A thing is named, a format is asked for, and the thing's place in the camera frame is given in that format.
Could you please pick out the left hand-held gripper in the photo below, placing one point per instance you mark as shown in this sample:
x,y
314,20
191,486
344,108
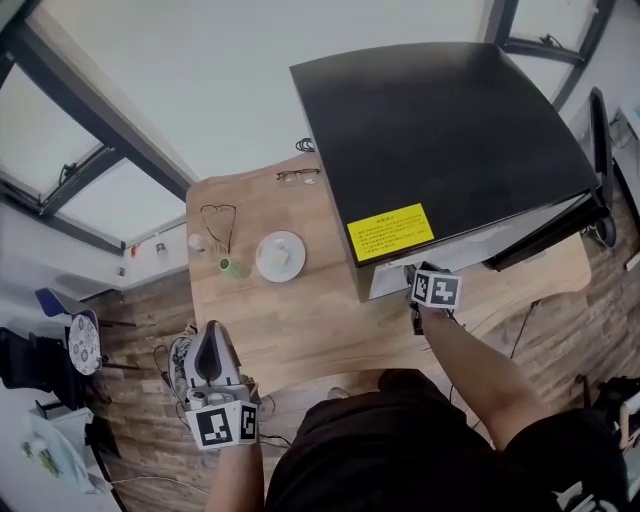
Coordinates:
x,y
220,425

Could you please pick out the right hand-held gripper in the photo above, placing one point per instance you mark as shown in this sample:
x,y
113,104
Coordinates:
x,y
442,290

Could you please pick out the pale butter or cheese cube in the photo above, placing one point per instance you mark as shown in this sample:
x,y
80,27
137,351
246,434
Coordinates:
x,y
280,255

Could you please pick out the black mini fridge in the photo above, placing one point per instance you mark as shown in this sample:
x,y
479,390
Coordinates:
x,y
440,130

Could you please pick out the person's left forearm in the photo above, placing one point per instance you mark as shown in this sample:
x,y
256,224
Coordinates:
x,y
235,480

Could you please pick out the person's right forearm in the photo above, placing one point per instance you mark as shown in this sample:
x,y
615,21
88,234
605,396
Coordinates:
x,y
475,370

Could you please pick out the grey open carry case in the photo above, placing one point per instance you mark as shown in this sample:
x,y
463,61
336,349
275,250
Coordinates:
x,y
176,360

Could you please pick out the green cup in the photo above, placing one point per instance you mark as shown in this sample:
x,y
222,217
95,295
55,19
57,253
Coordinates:
x,y
234,268

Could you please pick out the white plate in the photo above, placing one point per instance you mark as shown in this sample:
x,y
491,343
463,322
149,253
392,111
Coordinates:
x,y
265,270

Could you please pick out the small white-capped bottle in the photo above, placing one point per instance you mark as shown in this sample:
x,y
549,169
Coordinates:
x,y
198,245

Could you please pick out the small glass jar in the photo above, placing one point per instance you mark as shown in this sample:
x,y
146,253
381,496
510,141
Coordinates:
x,y
161,248

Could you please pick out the person's left shoe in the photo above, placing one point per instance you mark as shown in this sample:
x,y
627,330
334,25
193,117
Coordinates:
x,y
338,394

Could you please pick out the round patterned cushion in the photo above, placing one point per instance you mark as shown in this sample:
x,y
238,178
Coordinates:
x,y
85,345

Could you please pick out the blue chair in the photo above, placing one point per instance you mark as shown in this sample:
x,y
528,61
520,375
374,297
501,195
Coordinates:
x,y
52,302

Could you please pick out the black bag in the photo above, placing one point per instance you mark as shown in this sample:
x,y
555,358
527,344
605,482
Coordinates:
x,y
607,232

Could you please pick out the person's black clothing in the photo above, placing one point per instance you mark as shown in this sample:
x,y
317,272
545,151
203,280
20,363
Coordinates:
x,y
400,460

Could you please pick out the black-framed glasses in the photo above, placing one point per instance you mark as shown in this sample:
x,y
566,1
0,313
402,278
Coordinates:
x,y
307,176

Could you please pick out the black office chair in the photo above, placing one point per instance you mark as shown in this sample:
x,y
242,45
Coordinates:
x,y
35,365

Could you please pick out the table with pale cloth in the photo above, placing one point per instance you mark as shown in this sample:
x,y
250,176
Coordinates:
x,y
65,465

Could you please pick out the bunch of flowers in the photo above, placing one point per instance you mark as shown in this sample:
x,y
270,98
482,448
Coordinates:
x,y
42,455

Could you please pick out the white desk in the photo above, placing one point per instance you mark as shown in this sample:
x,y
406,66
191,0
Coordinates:
x,y
631,150

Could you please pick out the black-framed window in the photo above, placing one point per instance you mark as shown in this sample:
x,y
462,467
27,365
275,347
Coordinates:
x,y
50,135
550,20

